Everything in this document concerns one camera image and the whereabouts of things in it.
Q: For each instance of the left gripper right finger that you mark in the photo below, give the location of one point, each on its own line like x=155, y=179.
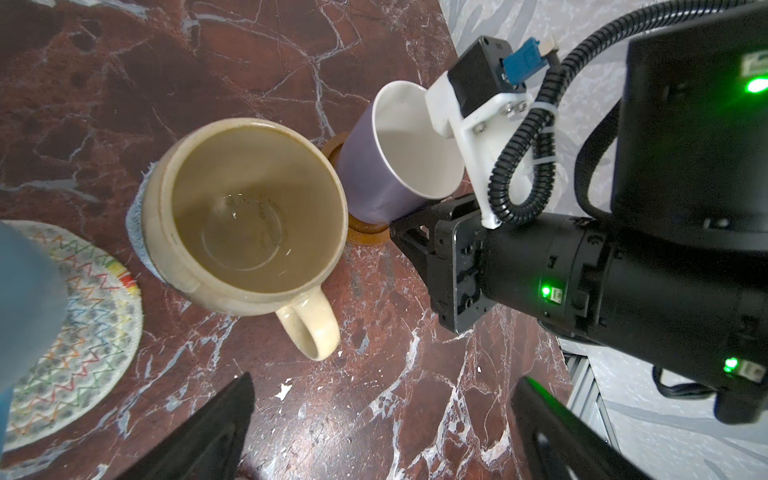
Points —
x=558, y=445

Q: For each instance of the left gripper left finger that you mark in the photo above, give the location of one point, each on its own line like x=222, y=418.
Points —
x=206, y=446

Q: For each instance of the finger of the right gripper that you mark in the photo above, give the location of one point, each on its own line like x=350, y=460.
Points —
x=412, y=235

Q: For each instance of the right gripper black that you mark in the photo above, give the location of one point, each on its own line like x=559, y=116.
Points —
x=700, y=314

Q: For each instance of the brown wooden round coaster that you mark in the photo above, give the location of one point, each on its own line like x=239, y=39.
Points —
x=359, y=233

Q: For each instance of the white mug lavender handle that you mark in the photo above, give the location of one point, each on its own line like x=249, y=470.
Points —
x=393, y=162

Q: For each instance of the multicolour woven round coaster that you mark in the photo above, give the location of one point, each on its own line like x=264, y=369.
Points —
x=95, y=346

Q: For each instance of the beige ceramic mug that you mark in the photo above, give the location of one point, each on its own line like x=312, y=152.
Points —
x=246, y=217

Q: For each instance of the white mug blue handle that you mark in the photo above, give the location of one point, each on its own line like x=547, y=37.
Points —
x=34, y=302

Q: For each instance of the grey blue round coaster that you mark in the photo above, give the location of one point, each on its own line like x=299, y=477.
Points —
x=133, y=225

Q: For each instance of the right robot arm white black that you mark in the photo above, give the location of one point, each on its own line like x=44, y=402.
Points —
x=681, y=157

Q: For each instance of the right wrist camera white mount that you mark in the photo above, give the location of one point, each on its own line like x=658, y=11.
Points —
x=480, y=102

